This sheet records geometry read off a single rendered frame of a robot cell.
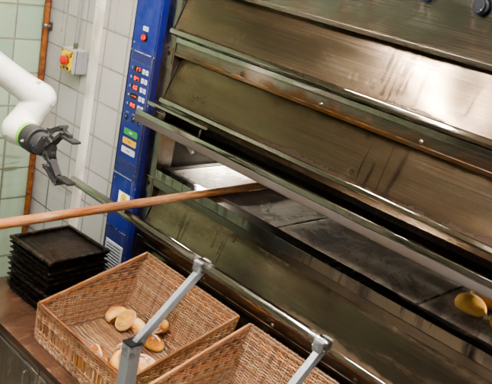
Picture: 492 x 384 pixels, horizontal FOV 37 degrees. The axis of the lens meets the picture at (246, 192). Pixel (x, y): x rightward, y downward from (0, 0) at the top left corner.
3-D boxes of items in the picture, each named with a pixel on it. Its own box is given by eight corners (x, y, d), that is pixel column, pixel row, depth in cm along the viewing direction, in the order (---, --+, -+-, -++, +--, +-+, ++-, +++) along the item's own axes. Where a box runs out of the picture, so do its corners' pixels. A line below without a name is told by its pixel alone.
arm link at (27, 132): (14, 151, 244) (17, 124, 241) (46, 148, 253) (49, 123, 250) (23, 156, 240) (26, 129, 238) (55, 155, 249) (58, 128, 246)
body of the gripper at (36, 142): (50, 129, 244) (65, 138, 238) (48, 154, 247) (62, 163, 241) (30, 130, 239) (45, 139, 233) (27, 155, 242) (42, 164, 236)
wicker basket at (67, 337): (138, 310, 304) (148, 249, 295) (229, 382, 268) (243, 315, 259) (30, 337, 270) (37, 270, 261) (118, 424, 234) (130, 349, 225)
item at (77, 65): (73, 68, 323) (75, 46, 320) (86, 75, 317) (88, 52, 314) (58, 68, 318) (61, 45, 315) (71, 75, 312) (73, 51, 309)
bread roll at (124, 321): (140, 312, 286) (140, 320, 290) (126, 304, 288) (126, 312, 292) (124, 331, 280) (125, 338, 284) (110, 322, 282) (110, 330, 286)
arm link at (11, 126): (12, 145, 259) (-12, 129, 251) (33, 115, 261) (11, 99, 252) (33, 158, 250) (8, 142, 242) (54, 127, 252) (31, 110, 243)
